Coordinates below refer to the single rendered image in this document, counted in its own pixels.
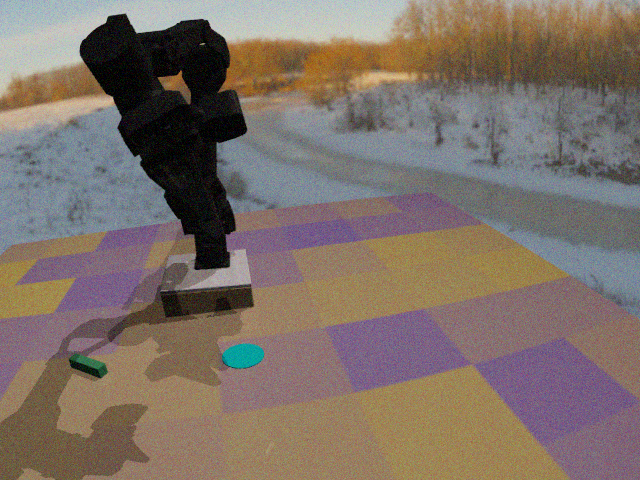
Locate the cyan flat circle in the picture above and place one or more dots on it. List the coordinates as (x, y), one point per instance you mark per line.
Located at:
(243, 356)

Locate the green rectangular post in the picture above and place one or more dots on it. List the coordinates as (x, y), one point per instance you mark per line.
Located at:
(88, 365)

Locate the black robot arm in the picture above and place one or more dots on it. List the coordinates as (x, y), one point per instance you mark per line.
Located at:
(126, 64)

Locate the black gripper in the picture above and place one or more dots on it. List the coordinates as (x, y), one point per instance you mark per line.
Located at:
(157, 131)

